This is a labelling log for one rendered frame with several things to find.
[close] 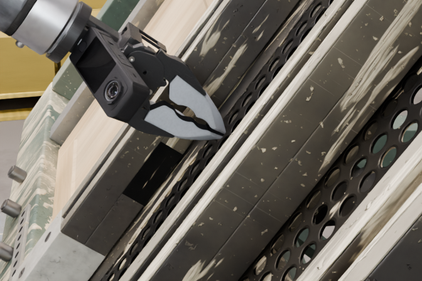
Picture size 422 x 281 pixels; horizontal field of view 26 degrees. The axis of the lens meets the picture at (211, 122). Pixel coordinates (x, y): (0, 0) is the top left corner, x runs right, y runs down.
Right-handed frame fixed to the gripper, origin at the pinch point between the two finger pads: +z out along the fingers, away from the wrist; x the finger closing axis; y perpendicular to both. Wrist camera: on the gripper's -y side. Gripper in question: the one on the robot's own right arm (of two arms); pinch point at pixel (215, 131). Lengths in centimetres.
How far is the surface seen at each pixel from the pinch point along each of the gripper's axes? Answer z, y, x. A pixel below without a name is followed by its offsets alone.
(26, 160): -2, 69, 43
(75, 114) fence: 0, 68, 30
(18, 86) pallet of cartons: 20, 295, 109
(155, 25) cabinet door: 1, 59, 5
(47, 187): 0, 48, 37
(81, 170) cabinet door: 1, 43, 29
